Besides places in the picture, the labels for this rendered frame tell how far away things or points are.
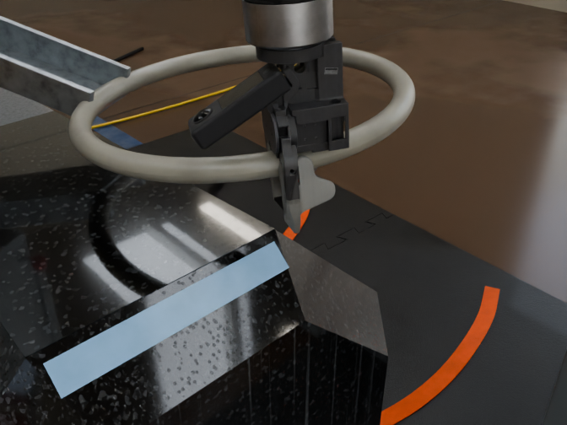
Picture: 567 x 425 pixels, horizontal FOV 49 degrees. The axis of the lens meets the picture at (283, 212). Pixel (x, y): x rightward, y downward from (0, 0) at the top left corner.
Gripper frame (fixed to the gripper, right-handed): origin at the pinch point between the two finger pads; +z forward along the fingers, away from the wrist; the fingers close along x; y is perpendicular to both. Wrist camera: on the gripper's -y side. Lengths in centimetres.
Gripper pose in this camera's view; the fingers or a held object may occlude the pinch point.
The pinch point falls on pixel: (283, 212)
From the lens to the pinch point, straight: 73.5
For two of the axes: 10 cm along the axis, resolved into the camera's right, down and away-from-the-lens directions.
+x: -2.3, -4.8, 8.5
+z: 0.7, 8.6, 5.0
